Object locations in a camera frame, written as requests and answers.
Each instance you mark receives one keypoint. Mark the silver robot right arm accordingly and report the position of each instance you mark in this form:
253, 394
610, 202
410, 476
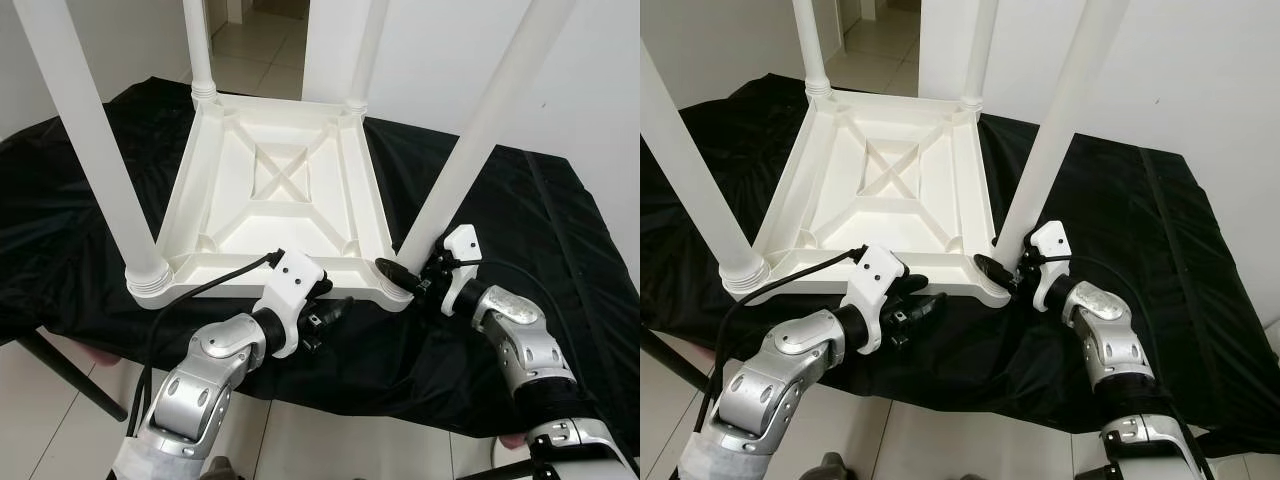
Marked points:
520, 340
1105, 335

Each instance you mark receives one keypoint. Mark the black table cloth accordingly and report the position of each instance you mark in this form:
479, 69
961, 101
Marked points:
560, 300
1180, 300

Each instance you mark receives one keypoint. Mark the white plastic table leg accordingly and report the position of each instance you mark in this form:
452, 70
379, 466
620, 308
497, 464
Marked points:
810, 50
692, 170
368, 50
980, 50
198, 50
90, 130
1065, 110
480, 120

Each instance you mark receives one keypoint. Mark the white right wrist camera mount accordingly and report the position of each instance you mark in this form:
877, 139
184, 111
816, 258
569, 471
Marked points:
1050, 240
460, 245

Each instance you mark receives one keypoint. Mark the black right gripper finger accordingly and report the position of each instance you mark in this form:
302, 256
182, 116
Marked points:
393, 278
990, 272

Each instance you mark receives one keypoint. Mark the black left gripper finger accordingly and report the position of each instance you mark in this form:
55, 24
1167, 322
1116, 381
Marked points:
324, 287
928, 306
338, 308
915, 283

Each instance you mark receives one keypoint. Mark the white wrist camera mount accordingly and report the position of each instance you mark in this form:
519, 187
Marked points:
1050, 240
875, 275
290, 280
460, 245

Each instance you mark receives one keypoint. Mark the grey robot left foot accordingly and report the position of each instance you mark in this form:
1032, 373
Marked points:
222, 470
833, 468

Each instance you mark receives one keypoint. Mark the white plastic table top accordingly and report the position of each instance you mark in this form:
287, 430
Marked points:
290, 230
890, 225

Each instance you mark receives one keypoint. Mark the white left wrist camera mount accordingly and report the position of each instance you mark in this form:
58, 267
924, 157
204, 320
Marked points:
875, 275
290, 280

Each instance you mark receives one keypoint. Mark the pink padded table edge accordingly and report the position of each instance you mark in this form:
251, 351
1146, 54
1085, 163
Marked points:
510, 438

